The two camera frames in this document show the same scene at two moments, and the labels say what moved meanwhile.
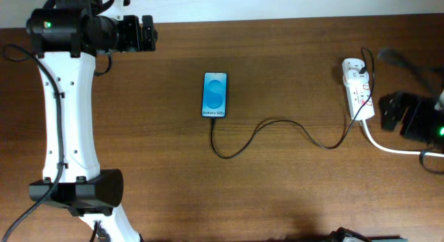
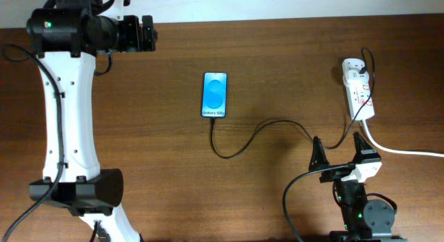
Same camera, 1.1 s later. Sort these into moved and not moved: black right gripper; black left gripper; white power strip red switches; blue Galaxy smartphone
Moved: black right gripper
Not moved: black left gripper; blue Galaxy smartphone; white power strip red switches
